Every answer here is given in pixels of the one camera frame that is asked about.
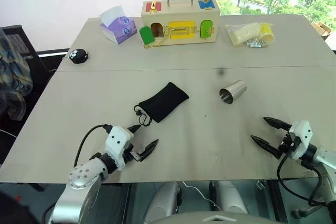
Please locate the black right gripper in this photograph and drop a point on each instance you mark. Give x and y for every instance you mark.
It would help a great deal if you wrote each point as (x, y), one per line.
(288, 142)

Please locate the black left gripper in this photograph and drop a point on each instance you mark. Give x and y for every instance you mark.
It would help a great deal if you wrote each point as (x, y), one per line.
(133, 156)

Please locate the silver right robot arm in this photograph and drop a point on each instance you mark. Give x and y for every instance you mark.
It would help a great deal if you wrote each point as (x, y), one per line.
(324, 158)

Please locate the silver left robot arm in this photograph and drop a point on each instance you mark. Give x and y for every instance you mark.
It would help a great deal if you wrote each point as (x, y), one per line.
(78, 182)

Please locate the clear bag with cream roll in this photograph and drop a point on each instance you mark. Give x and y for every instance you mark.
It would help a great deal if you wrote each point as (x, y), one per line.
(244, 33)

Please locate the stainless steel cup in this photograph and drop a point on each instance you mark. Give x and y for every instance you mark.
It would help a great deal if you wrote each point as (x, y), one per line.
(235, 90)

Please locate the grey robot torso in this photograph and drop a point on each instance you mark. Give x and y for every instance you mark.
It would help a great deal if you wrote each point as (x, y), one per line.
(220, 218)

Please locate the yellow plastic cup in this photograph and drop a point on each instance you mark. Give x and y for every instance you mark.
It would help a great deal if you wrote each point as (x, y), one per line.
(267, 32)

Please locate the black plush toy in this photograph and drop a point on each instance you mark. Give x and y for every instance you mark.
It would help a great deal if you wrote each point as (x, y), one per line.
(78, 56)

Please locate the purple tissue box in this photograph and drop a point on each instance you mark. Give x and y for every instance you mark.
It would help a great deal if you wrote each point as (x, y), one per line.
(119, 28)

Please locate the cardboard box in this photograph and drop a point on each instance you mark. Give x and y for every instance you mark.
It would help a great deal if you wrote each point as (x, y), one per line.
(321, 30)

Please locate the wooden lock box toy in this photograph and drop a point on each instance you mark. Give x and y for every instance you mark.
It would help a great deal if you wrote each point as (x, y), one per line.
(181, 14)

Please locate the black office chair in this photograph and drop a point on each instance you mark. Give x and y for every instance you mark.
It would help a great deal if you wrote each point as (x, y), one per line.
(23, 45)

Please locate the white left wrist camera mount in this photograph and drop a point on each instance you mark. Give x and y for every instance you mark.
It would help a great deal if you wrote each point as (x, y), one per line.
(118, 140)

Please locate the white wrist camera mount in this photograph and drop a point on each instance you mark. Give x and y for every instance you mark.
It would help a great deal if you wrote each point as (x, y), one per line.
(302, 134)
(118, 140)

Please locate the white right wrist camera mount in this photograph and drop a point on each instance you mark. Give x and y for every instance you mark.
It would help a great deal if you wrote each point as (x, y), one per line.
(302, 134)

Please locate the window with dark frame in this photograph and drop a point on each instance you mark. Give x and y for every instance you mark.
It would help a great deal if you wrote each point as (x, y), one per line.
(275, 3)

